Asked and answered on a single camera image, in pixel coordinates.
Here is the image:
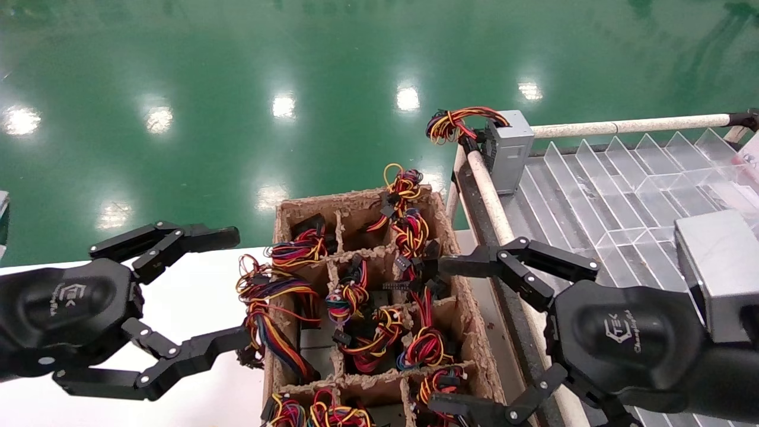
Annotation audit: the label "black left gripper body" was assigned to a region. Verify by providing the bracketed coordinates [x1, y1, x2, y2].
[0, 259, 144, 380]

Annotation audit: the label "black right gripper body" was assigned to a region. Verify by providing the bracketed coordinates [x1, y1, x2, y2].
[544, 280, 712, 413]

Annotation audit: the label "grey power supply coloured wires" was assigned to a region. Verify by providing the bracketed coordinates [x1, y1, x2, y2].
[426, 107, 535, 195]
[415, 365, 475, 427]
[261, 391, 309, 427]
[396, 280, 457, 369]
[325, 255, 371, 324]
[308, 388, 375, 427]
[391, 208, 442, 281]
[365, 163, 425, 235]
[332, 305, 411, 374]
[236, 254, 321, 381]
[265, 228, 330, 271]

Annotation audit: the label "brown pulp divider tray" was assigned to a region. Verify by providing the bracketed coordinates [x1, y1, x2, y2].
[261, 185, 511, 427]

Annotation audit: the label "white rack leg pipe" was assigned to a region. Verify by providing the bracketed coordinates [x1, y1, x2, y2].
[445, 145, 469, 229]

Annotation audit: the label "clear acrylic divider tray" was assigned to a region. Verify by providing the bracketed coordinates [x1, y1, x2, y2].
[504, 128, 759, 427]

